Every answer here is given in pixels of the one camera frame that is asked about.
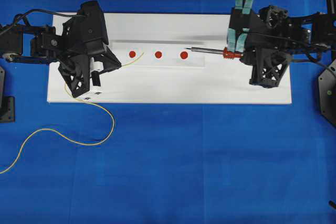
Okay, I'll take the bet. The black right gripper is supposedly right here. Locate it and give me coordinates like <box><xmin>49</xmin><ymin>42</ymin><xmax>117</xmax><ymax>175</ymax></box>
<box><xmin>227</xmin><ymin>6</ymin><xmax>291</xmax><ymax>88</ymax></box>

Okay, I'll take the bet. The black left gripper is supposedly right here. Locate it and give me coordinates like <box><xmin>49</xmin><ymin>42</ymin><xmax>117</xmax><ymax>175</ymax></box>
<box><xmin>30</xmin><ymin>1</ymin><xmax>121</xmax><ymax>98</ymax></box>

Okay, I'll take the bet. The red soldering iron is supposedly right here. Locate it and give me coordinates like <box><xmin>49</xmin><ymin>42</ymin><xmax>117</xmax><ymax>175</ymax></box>
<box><xmin>185</xmin><ymin>47</ymin><xmax>244</xmax><ymax>59</ymax></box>

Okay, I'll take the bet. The yellow solder wire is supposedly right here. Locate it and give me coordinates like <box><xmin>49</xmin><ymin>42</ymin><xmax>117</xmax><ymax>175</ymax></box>
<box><xmin>0</xmin><ymin>51</ymin><xmax>144</xmax><ymax>174</ymax></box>

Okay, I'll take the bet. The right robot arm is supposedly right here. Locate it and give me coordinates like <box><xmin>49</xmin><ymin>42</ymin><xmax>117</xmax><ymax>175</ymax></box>
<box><xmin>223</xmin><ymin>5</ymin><xmax>335</xmax><ymax>88</ymax></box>

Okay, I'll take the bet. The red dot mark left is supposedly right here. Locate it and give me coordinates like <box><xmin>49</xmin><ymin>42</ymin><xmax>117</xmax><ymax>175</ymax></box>
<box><xmin>129</xmin><ymin>50</ymin><xmax>137</xmax><ymax>58</ymax></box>

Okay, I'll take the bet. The red dot mark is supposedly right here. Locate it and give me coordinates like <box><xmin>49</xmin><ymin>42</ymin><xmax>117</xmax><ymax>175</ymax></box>
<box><xmin>129</xmin><ymin>50</ymin><xmax>137</xmax><ymax>58</ymax></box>
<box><xmin>154</xmin><ymin>51</ymin><xmax>162</xmax><ymax>59</ymax></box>
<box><xmin>180</xmin><ymin>51</ymin><xmax>188</xmax><ymax>60</ymax></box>

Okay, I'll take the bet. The red dot mark right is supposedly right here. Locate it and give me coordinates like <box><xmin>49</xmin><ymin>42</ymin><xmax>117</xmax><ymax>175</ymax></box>
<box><xmin>180</xmin><ymin>51</ymin><xmax>188</xmax><ymax>60</ymax></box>

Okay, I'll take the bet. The red dot mark middle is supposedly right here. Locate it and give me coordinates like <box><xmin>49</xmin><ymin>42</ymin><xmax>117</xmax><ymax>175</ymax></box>
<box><xmin>154</xmin><ymin>51</ymin><xmax>162</xmax><ymax>59</ymax></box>

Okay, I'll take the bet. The white raised strip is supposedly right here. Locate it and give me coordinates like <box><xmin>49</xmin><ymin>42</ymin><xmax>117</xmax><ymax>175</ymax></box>
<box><xmin>109</xmin><ymin>40</ymin><xmax>205</xmax><ymax>68</ymax></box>

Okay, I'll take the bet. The white foam board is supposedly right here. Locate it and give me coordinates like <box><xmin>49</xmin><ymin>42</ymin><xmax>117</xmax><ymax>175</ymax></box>
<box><xmin>46</xmin><ymin>12</ymin><xmax>293</xmax><ymax>105</ymax></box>

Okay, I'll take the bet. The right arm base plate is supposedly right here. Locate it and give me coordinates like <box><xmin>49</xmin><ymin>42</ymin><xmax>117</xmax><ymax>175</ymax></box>
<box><xmin>318</xmin><ymin>70</ymin><xmax>335</xmax><ymax>127</ymax></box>

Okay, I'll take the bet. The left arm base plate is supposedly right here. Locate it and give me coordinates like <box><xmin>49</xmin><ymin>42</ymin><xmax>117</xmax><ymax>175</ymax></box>
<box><xmin>0</xmin><ymin>63</ymin><xmax>16</xmax><ymax>123</ymax></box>

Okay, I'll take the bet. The black aluminium frame rail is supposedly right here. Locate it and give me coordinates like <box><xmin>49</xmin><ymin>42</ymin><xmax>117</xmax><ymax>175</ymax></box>
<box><xmin>324</xmin><ymin>0</ymin><xmax>336</xmax><ymax>61</ymax></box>

